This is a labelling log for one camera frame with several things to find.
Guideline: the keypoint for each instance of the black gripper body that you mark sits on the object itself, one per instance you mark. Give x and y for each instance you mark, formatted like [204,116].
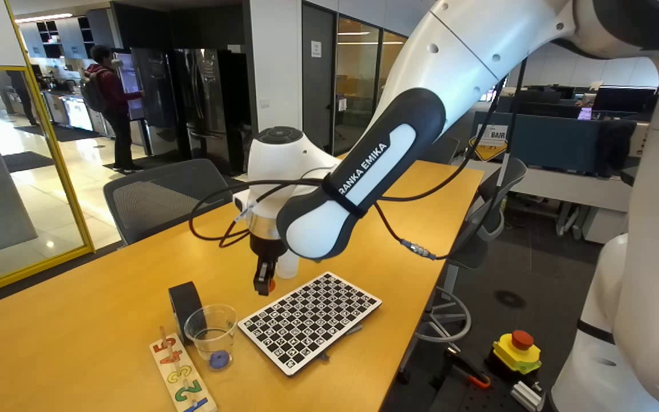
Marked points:
[266,247]

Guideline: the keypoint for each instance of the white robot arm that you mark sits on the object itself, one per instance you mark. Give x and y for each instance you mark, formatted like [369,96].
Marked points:
[435,69]

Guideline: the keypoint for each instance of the white cup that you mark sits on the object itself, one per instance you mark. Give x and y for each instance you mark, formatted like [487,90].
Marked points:
[289,264]

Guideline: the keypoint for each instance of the black white calibration checkerboard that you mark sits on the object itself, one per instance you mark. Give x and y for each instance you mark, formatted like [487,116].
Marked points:
[310,321]

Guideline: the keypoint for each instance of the black tape roll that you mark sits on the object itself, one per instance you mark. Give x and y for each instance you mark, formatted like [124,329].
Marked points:
[186,305]

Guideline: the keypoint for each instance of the gray office chair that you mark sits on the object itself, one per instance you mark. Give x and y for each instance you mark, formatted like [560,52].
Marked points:
[162,195]
[490,214]

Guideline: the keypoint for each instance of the wooden number puzzle board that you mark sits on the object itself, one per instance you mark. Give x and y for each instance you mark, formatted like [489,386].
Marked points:
[183,377]

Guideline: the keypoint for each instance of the person in red shirt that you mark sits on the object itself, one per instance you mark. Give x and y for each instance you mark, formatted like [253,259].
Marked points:
[113,99]

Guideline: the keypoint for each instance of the black orange clamp tool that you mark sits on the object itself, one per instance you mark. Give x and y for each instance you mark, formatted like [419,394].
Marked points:
[469,366]

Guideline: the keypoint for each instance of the yellow framed glass partition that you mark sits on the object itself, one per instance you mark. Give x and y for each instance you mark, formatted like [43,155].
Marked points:
[34,183]

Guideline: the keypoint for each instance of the yellow red emergency stop button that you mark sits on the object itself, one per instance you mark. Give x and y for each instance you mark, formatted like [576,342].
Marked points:
[519,351]

